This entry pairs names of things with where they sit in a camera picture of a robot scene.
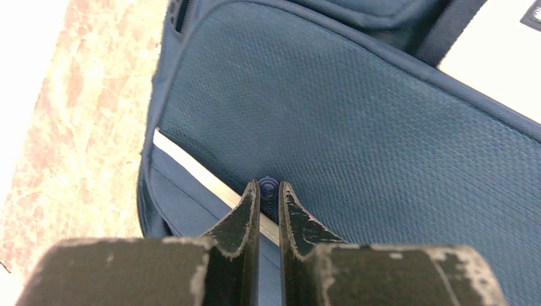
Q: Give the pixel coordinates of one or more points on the navy blue backpack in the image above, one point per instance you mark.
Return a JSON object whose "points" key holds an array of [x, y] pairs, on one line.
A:
{"points": [[378, 145]]}

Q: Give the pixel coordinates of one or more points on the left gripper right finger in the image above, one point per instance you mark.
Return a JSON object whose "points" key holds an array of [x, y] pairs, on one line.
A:
{"points": [[319, 268]]}

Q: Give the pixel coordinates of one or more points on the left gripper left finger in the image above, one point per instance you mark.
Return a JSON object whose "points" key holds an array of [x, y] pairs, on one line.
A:
{"points": [[218, 268]]}

